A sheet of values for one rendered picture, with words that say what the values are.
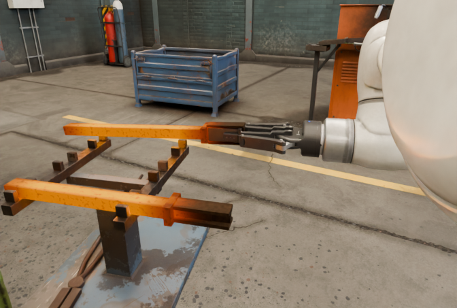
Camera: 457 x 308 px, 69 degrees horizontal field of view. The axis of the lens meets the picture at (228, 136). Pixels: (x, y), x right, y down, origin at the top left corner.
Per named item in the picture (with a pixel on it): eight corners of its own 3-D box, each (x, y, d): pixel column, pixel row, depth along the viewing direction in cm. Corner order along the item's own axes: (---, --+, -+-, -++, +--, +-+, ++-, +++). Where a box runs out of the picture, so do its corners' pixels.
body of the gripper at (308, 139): (319, 164, 66) (273, 160, 68) (319, 148, 73) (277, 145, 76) (323, 128, 63) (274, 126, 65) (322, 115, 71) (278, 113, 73)
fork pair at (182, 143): (187, 147, 80) (187, 139, 79) (179, 156, 75) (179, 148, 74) (100, 139, 84) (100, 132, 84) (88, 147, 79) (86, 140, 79)
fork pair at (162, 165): (168, 168, 69) (168, 160, 68) (158, 182, 64) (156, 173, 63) (71, 159, 74) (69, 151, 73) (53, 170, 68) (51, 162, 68)
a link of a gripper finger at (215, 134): (240, 141, 72) (239, 143, 71) (209, 139, 74) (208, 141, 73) (240, 128, 71) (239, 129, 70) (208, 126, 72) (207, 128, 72)
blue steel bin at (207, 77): (240, 101, 465) (240, 48, 439) (216, 117, 397) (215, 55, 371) (166, 93, 508) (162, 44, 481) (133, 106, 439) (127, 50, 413)
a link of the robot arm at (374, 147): (345, 167, 72) (349, 107, 73) (425, 174, 68) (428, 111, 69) (353, 166, 61) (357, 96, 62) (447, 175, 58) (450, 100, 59)
